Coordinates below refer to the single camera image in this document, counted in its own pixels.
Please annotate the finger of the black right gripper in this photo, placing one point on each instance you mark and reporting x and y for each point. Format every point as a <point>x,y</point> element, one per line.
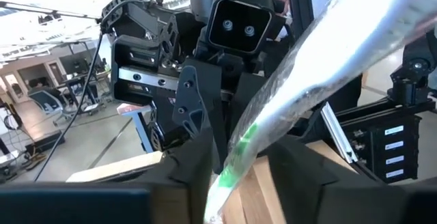
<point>247,94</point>
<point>191,108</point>

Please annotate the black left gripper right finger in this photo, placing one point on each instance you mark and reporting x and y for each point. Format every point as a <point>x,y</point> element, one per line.
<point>297,183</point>

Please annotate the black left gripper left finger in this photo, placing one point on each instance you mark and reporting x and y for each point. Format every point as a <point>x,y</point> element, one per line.
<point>201,169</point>

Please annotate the green toothbrush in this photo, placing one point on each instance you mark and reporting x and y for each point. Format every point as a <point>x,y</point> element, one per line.
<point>327,60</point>

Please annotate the blue metal cart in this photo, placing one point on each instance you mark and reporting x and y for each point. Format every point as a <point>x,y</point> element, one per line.
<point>141,128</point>

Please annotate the black control box with labels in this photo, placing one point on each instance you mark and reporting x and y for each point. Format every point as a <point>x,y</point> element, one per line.
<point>368,149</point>

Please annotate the grey office chair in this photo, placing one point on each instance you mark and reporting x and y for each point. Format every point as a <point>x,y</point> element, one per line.
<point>48,102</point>

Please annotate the silver aluminium extrusion post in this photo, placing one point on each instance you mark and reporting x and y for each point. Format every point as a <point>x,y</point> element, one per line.
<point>336,132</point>

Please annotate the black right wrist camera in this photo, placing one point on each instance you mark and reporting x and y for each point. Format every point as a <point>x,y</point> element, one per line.
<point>239,26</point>

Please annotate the black vertical post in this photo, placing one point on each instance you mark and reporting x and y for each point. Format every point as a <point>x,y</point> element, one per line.
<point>300,9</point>

